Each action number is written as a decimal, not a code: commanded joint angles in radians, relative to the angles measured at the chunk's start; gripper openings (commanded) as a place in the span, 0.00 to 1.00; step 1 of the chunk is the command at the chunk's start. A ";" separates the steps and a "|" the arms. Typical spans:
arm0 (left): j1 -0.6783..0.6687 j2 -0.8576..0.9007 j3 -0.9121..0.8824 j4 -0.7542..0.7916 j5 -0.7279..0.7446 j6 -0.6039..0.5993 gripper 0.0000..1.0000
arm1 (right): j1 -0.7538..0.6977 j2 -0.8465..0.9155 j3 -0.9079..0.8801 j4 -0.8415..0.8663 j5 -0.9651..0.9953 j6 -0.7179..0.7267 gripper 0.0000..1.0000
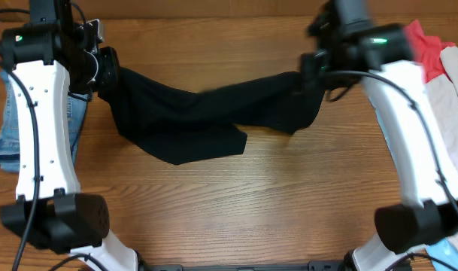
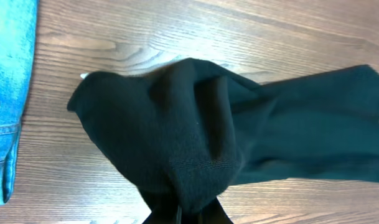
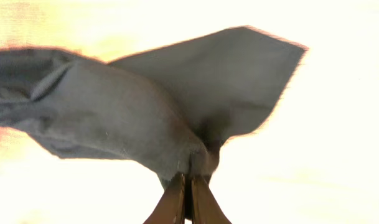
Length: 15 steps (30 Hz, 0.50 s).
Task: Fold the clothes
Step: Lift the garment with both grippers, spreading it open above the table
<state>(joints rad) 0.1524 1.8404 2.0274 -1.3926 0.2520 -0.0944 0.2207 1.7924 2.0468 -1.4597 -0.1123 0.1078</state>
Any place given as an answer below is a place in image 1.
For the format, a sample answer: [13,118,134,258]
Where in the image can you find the light blue garment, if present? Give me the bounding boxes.
[375,108,458,271]

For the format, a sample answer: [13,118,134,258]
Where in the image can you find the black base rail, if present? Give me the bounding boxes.
[138,260,353,271]

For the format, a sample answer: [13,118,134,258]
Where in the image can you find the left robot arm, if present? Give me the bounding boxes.
[0,0,145,271]

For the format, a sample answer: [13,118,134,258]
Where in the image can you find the beige garment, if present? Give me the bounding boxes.
[423,42,458,257]

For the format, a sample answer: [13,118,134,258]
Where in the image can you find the folded blue denim jeans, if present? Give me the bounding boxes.
[0,71,88,172]

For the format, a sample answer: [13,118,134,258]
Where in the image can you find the red garment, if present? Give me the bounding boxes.
[404,20,456,83]

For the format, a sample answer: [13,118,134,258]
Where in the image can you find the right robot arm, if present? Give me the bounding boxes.
[301,0,458,270]

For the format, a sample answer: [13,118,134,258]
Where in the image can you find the black t-shirt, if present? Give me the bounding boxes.
[99,68,324,165]

